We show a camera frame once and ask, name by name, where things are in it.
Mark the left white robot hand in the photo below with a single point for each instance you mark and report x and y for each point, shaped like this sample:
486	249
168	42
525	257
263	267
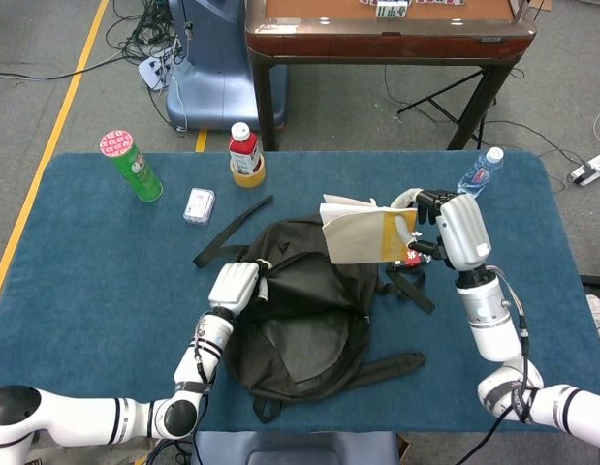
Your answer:
234	286

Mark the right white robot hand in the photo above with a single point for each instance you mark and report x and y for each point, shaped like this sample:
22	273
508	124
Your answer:
464	232

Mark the black fabric backpack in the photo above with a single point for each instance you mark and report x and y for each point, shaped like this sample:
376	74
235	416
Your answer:
304	329

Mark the beige paperback book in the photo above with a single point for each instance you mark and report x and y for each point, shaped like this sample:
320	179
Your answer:
353	237

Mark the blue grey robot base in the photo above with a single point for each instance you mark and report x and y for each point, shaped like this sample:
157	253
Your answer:
207	72

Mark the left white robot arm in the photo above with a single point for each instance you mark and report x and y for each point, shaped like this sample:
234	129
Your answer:
86	416

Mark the red and black packet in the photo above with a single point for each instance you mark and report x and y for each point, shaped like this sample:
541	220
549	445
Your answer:
416	261

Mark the clear water bottle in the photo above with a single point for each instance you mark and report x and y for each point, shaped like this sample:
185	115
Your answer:
481	172

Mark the small white pack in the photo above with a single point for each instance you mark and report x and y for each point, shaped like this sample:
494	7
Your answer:
198	206

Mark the yellow tape roll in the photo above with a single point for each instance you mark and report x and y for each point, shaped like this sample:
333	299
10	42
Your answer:
248	181

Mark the blue table cloth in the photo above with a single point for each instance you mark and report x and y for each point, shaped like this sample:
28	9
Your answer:
110	271

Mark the red drink bottle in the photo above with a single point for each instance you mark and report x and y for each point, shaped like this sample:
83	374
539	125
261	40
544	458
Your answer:
243	147

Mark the black flat object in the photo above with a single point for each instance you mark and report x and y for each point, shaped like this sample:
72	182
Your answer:
595	280

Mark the white power strip black plug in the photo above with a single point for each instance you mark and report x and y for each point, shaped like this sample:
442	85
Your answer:
592	169

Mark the green chips can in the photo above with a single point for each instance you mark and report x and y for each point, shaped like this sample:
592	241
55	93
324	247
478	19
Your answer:
137	169

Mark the grey blue robot torso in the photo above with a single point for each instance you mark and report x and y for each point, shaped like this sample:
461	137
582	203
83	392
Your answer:
294	448

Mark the brown mahjong table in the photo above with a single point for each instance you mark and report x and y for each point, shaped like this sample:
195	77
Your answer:
377	43

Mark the white power strip with plugs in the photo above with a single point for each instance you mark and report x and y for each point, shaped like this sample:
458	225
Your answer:
149	70

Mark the green white mahjong tiles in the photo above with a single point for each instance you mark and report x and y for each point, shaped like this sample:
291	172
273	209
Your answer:
391	9

